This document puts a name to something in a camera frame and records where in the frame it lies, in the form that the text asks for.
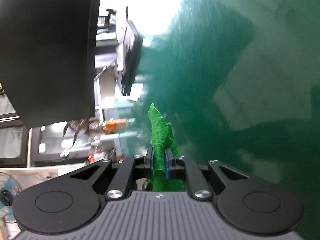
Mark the green cleaning cloth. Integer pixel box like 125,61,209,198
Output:
147,103,184,191

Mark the black laptop stand tray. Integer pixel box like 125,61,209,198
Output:
116,7,144,96

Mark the potted plant with red leaves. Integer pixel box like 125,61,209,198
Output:
62,118,100,146

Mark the black computer monitor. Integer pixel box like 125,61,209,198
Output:
1,0,100,128

